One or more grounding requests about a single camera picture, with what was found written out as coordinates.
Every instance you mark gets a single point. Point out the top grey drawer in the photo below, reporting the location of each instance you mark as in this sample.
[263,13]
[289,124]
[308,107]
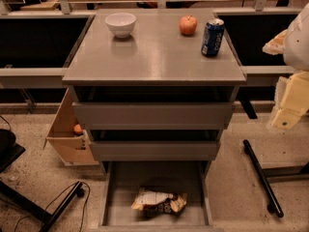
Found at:
[153,116]

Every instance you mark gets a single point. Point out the grey drawer cabinet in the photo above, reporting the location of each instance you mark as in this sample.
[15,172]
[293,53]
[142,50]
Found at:
[155,64]

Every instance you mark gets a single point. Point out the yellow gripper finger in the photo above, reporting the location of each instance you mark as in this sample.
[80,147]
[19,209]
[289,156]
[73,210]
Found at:
[291,100]
[276,45]

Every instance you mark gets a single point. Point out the brown chip bag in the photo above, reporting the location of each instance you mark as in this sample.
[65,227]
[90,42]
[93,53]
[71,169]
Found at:
[158,201]

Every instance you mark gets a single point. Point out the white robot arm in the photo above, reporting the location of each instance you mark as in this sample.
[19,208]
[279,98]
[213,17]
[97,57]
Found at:
[296,43]

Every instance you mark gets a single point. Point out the black stand leg right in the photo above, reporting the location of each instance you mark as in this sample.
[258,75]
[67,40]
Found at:
[273,205]

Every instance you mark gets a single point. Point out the orange fruit in box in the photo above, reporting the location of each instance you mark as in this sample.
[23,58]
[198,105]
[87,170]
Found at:
[77,129]

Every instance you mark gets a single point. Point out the cardboard box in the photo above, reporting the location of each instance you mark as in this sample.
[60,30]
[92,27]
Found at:
[72,148]

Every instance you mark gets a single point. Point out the middle grey drawer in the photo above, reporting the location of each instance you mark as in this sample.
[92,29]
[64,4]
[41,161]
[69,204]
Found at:
[157,150]

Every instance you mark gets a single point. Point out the blue soda can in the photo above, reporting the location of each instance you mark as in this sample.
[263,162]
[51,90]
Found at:
[212,38]

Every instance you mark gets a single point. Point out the red apple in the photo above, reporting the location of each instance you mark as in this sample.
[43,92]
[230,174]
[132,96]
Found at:
[188,25]

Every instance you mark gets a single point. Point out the black round object left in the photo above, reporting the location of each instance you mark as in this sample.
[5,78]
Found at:
[7,139]

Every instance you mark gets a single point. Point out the open bottom grey drawer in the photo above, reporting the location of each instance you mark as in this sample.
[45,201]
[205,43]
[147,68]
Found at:
[125,178]

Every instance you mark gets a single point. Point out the white ceramic bowl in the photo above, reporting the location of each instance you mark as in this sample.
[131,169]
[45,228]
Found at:
[120,25]

